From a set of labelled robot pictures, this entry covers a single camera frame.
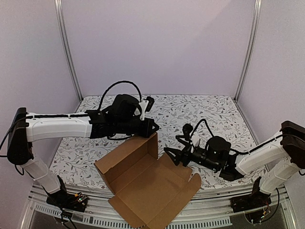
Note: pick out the aluminium front rail frame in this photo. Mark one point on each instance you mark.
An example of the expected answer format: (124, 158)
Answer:
(208, 209)

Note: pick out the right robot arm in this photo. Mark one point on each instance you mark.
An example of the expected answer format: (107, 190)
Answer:
(287, 146)

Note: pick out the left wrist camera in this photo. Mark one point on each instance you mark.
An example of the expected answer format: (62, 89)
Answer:
(145, 106)

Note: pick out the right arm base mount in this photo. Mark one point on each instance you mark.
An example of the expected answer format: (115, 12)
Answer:
(256, 199)

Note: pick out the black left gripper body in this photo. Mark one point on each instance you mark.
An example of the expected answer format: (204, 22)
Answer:
(125, 127)

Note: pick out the right aluminium corner post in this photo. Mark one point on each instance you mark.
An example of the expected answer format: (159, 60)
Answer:
(249, 50)

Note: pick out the aluminium corner post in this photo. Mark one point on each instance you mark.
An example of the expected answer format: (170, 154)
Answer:
(249, 50)
(66, 48)

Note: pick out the left aluminium corner post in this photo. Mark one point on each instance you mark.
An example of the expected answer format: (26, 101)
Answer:
(66, 48)

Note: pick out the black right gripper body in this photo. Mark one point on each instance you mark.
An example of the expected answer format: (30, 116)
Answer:
(186, 155)

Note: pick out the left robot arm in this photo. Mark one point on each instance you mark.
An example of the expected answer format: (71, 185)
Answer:
(30, 127)

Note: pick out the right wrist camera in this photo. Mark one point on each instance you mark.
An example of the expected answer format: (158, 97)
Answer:
(190, 135)

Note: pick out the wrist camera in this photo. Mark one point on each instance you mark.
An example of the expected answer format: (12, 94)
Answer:
(145, 106)
(190, 135)

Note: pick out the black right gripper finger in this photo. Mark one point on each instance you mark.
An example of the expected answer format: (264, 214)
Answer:
(175, 155)
(186, 142)

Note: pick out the brown cardboard box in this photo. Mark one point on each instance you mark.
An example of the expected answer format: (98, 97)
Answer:
(147, 181)

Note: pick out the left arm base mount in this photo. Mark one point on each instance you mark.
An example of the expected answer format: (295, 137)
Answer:
(63, 199)

